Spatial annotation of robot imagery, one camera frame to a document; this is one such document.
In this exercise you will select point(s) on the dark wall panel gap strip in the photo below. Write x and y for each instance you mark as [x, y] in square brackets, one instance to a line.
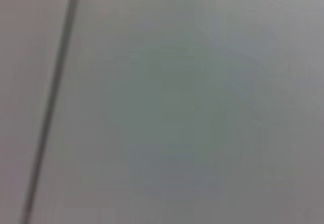
[58, 67]

